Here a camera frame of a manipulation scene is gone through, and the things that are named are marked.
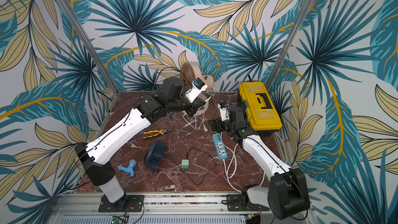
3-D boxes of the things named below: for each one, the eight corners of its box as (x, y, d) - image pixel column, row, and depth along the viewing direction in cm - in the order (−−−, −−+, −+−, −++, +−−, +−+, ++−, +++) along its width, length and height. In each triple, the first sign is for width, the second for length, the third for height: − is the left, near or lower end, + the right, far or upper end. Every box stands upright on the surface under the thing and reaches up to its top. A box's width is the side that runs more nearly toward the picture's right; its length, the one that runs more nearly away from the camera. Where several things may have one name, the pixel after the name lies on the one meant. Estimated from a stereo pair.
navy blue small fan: (150, 171, 85) (143, 162, 74) (153, 151, 92) (148, 141, 81) (163, 171, 85) (158, 162, 74) (166, 151, 92) (162, 141, 81)
